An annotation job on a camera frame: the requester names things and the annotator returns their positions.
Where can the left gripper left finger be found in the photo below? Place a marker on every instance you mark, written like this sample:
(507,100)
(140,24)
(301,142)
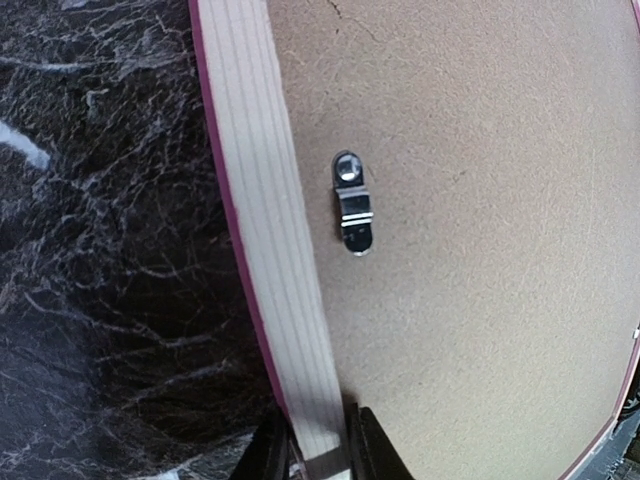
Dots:
(267,455)

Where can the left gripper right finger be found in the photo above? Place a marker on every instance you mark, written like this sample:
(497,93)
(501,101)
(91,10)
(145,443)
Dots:
(373,456)

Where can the brown cardboard backing board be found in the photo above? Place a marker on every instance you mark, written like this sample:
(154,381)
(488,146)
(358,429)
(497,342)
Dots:
(490,326)

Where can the pink wooden picture frame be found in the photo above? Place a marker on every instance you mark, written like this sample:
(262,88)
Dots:
(255,157)

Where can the metal turn clip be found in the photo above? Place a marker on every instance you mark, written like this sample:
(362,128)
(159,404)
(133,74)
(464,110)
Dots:
(354,201)

